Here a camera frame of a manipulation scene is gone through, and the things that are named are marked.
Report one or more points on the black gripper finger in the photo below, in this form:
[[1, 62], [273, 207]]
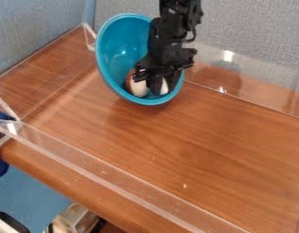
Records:
[[154, 84], [172, 79]]

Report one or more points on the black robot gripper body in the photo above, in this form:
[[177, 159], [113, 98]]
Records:
[[165, 55]]

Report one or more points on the toy mushroom brown cap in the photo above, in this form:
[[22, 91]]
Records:
[[137, 88]]

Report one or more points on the blue plastic bowl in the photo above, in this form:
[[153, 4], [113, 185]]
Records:
[[120, 47]]

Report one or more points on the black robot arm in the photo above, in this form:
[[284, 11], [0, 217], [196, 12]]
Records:
[[180, 8]]

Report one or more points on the clear acrylic table barrier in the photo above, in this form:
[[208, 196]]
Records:
[[203, 165]]

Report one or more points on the dark blue cloth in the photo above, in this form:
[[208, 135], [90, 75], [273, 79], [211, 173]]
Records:
[[5, 119]]

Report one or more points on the grey box under table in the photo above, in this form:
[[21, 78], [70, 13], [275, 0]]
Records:
[[74, 220]]

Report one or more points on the black object at bottom left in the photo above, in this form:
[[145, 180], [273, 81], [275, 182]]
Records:
[[9, 225]]

